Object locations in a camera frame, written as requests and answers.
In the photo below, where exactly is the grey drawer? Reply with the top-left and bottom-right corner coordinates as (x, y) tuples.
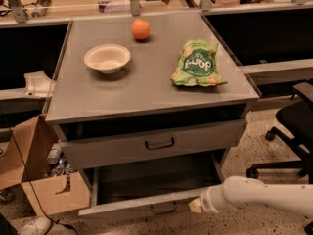
(61, 119), (247, 169)
(79, 152), (223, 226)

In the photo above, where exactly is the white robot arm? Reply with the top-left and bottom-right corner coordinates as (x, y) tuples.
(189, 176), (313, 220)

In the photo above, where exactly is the grey top drawer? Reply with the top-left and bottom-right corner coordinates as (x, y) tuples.
(61, 119), (247, 169)

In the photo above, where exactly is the grey drawer cabinet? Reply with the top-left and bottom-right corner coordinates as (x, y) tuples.
(44, 11), (261, 168)

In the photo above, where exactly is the black office chair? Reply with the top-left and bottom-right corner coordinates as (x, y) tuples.
(246, 80), (313, 235)

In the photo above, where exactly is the green chip bag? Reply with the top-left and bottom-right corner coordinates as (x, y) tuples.
(171, 39), (227, 87)

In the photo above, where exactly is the clear plastic bottle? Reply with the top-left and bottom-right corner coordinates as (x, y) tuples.
(47, 143), (62, 165)

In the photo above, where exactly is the white shoe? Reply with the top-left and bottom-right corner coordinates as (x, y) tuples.
(18, 216), (52, 235)

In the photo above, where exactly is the white paper bowl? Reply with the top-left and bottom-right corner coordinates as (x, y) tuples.
(84, 44), (131, 74)

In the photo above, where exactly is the brown cardboard box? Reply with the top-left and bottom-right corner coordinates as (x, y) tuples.
(0, 116), (91, 216)

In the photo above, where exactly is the orange fruit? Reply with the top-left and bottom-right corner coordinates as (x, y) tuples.
(131, 19), (151, 40)

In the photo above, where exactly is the white curved plastic part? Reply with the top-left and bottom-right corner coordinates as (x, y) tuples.
(22, 70), (56, 98)

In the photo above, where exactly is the black floor cable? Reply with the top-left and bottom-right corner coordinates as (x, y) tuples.
(0, 105), (79, 233)

